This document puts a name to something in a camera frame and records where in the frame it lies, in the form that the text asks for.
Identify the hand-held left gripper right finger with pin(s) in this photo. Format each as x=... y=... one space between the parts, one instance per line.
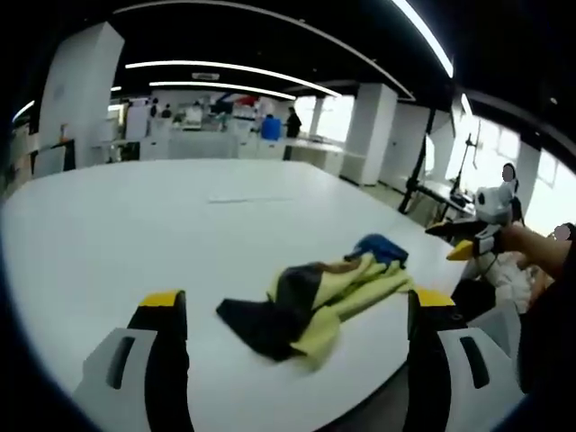
x=465 y=382

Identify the long ceiling light strip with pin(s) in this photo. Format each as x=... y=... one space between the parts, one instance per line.
x=234 y=72
x=222 y=87
x=425 y=33

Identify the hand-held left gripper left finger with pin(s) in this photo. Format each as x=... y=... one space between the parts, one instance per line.
x=118 y=387

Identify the wide white pillar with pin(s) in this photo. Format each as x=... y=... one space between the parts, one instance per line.
x=81 y=94

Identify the dark side desk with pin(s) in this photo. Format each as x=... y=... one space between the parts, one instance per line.
x=443 y=195

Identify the black tripod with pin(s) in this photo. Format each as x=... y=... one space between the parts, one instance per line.
x=416 y=175

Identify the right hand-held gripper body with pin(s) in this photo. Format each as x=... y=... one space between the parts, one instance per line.
x=495 y=202

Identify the blue barrel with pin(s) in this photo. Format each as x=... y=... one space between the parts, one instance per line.
x=271 y=128

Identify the white partition counter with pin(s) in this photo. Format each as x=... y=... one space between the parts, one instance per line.
x=189 y=145

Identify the white square pillar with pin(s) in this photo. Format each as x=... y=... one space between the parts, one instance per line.
x=371 y=135

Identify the pile of white cloth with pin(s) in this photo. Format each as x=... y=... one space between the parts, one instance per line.
x=517 y=281

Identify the yellow navy blue garment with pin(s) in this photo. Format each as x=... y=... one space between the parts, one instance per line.
x=315 y=292

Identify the person's right hand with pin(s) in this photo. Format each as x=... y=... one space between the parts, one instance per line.
x=526 y=245

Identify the white low cabinet counter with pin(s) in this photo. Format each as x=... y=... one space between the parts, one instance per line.
x=319 y=153

